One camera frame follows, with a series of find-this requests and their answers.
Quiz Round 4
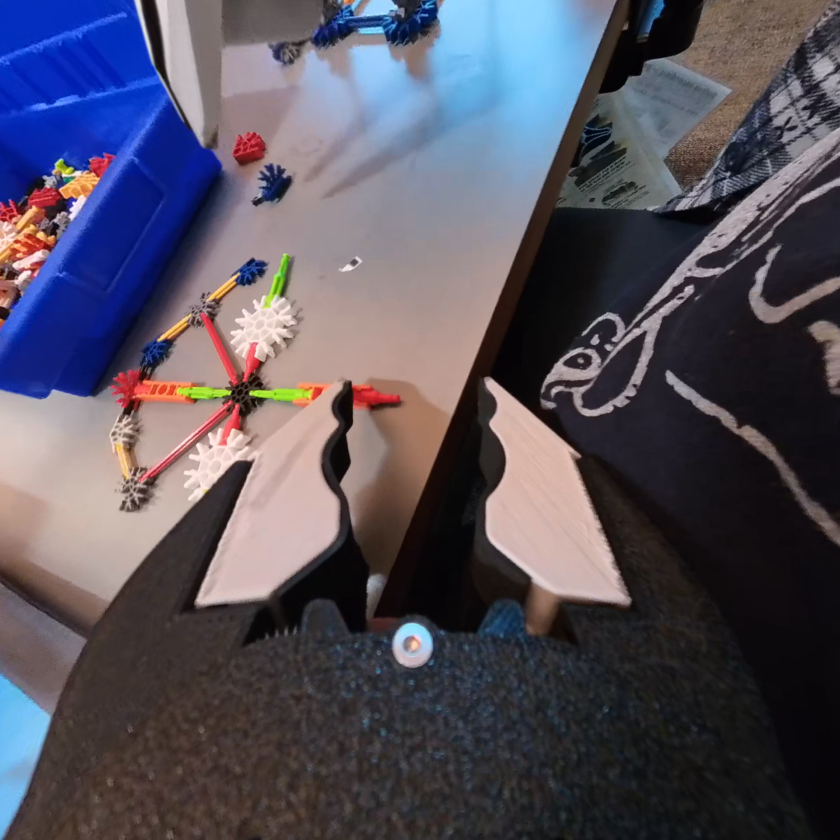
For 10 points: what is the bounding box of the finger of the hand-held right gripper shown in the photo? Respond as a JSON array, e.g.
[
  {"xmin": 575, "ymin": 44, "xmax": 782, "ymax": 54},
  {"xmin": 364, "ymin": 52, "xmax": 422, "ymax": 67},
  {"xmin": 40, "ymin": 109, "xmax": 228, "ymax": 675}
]
[{"xmin": 134, "ymin": 0, "xmax": 224, "ymax": 150}]

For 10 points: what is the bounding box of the white paper sheet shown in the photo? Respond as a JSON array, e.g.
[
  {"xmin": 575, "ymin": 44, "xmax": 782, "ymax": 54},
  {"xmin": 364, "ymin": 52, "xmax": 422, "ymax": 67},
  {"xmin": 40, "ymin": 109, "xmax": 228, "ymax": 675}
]
[{"xmin": 561, "ymin": 59, "xmax": 732, "ymax": 211}]

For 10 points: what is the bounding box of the green toy rod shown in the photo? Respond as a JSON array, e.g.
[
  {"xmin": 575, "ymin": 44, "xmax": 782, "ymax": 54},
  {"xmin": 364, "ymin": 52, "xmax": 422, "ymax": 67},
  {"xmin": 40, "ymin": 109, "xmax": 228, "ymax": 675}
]
[{"xmin": 266, "ymin": 254, "xmax": 293, "ymax": 309}]

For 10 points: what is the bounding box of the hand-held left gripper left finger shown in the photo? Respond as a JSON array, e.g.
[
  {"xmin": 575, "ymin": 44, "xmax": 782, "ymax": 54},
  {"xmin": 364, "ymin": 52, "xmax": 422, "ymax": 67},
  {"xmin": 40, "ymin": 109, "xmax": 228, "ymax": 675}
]
[{"xmin": 194, "ymin": 379, "xmax": 355, "ymax": 608}]

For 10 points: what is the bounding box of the pile of toy construction pieces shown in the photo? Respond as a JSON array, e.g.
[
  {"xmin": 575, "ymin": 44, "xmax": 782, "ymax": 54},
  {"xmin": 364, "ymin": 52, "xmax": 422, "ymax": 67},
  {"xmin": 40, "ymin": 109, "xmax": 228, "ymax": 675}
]
[{"xmin": 0, "ymin": 152, "xmax": 116, "ymax": 322}]

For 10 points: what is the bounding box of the blue connector with black rod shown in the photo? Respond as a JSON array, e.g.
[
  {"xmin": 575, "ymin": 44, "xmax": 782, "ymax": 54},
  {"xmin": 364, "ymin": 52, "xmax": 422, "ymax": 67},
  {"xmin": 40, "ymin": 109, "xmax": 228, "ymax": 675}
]
[{"xmin": 252, "ymin": 164, "xmax": 293, "ymax": 206}]

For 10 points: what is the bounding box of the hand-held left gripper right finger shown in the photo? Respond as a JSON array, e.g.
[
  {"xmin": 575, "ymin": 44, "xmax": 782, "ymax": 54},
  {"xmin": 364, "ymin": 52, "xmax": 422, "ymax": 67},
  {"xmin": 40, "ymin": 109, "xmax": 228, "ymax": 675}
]
[{"xmin": 471, "ymin": 377, "xmax": 632, "ymax": 637}]

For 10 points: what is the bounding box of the colourful toy rod wheel assembly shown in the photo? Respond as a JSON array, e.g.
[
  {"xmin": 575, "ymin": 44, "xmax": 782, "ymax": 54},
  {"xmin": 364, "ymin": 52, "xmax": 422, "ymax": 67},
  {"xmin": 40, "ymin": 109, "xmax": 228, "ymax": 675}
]
[{"xmin": 108, "ymin": 252, "xmax": 403, "ymax": 513}]

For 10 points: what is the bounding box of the black printed shirt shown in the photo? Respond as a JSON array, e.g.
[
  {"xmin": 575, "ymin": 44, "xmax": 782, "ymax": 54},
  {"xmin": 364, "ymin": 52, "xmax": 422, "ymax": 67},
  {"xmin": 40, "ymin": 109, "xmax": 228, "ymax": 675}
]
[{"xmin": 538, "ymin": 128, "xmax": 840, "ymax": 840}]

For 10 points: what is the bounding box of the blue plastic bin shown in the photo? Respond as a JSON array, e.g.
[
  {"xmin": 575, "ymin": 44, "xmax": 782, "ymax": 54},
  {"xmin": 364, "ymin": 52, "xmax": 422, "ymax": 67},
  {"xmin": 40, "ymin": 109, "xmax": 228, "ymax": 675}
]
[{"xmin": 0, "ymin": 0, "xmax": 222, "ymax": 399}]

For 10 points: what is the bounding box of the toy vehicle model with wheels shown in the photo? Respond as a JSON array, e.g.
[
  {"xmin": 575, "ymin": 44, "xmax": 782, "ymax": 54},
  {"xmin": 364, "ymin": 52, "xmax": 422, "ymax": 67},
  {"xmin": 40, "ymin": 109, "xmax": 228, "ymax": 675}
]
[{"xmin": 269, "ymin": 0, "xmax": 441, "ymax": 64}]

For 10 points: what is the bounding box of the long red toy rod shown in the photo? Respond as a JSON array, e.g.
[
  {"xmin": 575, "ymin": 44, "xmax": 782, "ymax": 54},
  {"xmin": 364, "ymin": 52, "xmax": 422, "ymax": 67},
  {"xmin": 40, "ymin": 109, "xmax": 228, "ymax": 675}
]
[{"xmin": 202, "ymin": 314, "xmax": 242, "ymax": 389}]

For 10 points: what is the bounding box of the plaid flannel shirt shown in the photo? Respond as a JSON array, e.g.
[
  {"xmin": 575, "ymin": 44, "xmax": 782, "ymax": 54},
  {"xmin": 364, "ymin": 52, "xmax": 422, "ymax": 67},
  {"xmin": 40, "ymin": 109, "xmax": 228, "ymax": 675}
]
[{"xmin": 653, "ymin": 7, "xmax": 840, "ymax": 221}]

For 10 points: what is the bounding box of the black desk clamp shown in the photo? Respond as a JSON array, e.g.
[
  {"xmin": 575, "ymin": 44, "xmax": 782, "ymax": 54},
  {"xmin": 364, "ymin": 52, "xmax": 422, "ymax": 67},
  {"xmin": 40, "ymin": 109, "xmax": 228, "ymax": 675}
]
[{"xmin": 600, "ymin": 0, "xmax": 706, "ymax": 93}]

